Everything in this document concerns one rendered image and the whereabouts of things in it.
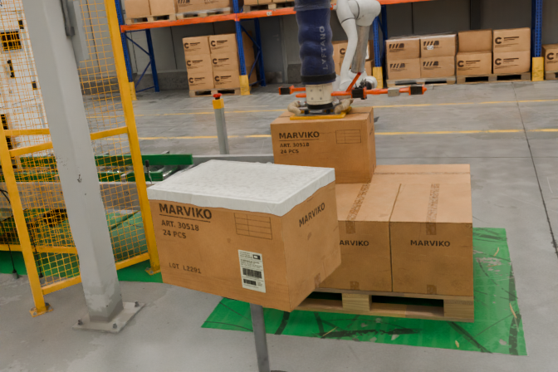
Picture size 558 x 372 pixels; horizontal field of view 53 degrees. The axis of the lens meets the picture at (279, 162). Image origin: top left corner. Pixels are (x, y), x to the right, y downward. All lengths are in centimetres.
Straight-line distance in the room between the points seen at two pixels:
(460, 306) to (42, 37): 248
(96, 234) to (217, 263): 129
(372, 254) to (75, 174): 161
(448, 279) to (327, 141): 109
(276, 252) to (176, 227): 45
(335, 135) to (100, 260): 154
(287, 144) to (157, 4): 902
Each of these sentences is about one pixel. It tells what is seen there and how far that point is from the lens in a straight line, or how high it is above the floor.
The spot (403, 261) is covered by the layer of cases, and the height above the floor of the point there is 33.
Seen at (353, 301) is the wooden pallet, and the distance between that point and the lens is 314.
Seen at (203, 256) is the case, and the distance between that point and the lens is 213.
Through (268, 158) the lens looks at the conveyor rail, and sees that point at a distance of 414.
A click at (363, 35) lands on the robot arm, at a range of 416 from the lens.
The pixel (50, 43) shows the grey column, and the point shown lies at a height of 157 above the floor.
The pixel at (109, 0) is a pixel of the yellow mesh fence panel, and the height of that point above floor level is 177.
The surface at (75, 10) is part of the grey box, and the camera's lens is 315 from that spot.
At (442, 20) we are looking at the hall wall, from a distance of 1186.
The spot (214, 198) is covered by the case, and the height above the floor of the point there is 101.
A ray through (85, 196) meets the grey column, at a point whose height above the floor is 77.
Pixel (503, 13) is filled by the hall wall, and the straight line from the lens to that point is 1183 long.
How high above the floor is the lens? 163
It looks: 15 degrees down
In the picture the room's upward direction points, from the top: 6 degrees counter-clockwise
